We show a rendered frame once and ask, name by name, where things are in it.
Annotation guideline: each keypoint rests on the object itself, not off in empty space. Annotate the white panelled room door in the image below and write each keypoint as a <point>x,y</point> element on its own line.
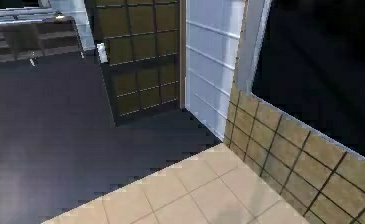
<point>208,66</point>

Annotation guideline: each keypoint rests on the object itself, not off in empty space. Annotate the dark window with pale frame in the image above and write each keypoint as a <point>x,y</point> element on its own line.
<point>316,66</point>

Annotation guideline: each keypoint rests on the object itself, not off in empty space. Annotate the small white wall box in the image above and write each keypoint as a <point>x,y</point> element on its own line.
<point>102,53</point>

